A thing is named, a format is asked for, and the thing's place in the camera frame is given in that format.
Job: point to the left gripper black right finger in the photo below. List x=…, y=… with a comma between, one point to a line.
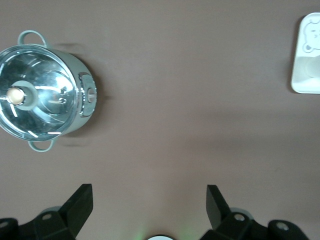
x=220, y=217

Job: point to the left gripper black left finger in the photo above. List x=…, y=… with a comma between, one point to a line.
x=75, y=207

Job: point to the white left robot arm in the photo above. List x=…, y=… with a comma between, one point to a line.
x=160, y=238

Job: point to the white tray with bear print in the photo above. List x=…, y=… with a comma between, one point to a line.
x=300, y=83

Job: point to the glass pot lid with knob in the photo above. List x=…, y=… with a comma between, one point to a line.
x=50, y=112

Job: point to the brown table cover mat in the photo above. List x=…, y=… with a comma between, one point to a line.
x=175, y=87

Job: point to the green electric cooking pot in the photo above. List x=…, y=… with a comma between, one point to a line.
x=80, y=67

